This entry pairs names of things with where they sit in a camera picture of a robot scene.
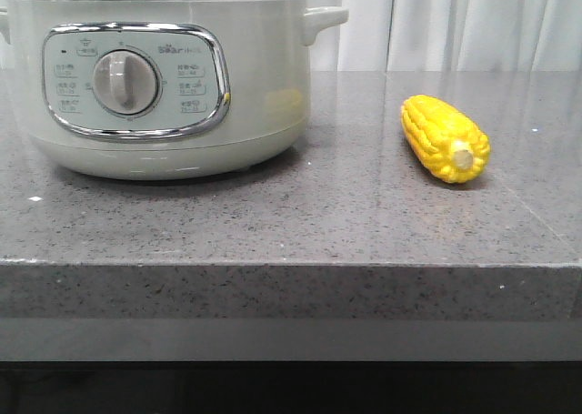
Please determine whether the pale green electric cooking pot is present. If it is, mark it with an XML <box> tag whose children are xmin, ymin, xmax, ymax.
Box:
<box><xmin>1</xmin><ymin>0</ymin><xmax>348</xmax><ymax>180</ymax></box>

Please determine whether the white pleated curtain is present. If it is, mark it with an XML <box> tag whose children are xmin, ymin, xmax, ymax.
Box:
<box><xmin>0</xmin><ymin>0</ymin><xmax>582</xmax><ymax>73</ymax></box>

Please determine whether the yellow toy corn cob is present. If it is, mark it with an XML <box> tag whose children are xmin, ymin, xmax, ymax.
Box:
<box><xmin>401</xmin><ymin>95</ymin><xmax>491</xmax><ymax>184</ymax></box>

